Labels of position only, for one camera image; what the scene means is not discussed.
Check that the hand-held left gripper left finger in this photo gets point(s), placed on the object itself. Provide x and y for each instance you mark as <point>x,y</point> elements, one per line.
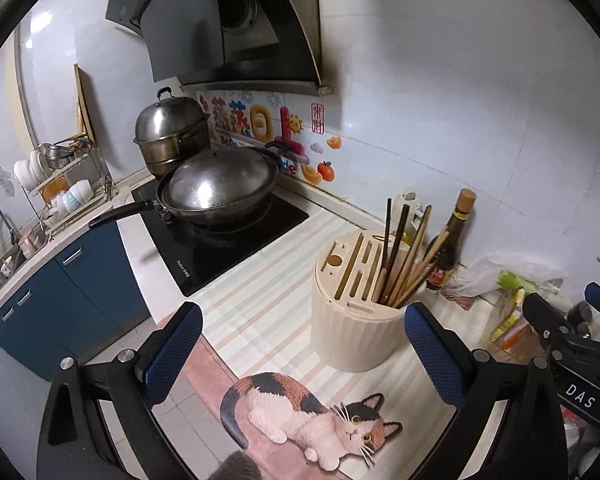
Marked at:
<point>175,350</point>

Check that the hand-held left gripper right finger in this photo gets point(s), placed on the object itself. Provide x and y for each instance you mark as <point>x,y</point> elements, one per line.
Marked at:
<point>435,355</point>

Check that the cream round utensil holder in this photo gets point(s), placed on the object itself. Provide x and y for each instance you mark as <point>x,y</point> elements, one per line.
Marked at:
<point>360,330</point>

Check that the bunch of mixed chopsticks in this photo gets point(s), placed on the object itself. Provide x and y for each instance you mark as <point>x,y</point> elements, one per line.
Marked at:
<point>405,266</point>

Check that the clear plastic bag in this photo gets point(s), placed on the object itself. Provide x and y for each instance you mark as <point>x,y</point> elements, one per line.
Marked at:
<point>480,272</point>

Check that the dark soy sauce bottle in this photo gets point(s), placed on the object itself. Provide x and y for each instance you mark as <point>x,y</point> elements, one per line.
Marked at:
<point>442,265</point>

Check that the striped counter mat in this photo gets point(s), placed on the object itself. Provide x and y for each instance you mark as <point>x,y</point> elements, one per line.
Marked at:
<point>260,310</point>

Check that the black induction cooktop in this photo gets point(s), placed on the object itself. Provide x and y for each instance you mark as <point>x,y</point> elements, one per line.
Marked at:
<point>220,255</point>

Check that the blue kitchen cabinet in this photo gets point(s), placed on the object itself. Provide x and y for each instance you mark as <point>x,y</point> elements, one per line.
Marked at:
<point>80,300</point>

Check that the pink cat print mat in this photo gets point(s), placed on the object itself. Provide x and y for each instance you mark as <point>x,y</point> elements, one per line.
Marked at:
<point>290,410</point>

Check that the grey rounded object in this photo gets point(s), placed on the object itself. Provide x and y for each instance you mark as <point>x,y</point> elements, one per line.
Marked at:
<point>237,467</point>

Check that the steel wok lid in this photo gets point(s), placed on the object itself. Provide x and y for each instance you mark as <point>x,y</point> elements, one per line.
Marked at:
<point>215,180</point>

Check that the row of white bowls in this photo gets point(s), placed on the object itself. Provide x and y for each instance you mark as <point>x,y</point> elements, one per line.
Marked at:
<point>72,197</point>

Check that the metal dish rack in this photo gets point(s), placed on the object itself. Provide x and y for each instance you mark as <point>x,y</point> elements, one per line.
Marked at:
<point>100,175</point>

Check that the steel steamer pot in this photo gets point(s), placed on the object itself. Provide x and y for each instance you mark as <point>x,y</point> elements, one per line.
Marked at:
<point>170,125</point>

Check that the row of white plates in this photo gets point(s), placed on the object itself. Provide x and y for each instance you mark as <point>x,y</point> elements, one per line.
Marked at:
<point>30,172</point>

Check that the steel bowl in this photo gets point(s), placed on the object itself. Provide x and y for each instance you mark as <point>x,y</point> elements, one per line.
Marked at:
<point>55,152</point>

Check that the hanging metal ladle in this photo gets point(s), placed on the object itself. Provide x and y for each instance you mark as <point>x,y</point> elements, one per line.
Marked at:
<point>2,180</point>

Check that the wooden cutting board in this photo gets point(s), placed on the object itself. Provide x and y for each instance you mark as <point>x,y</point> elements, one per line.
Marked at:
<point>84,105</point>

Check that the black range hood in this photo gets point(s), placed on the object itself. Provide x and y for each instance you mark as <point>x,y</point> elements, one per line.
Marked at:
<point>260,10</point>

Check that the colourful wall stickers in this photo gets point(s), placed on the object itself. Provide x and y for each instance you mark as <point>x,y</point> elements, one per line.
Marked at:
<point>260,120</point>

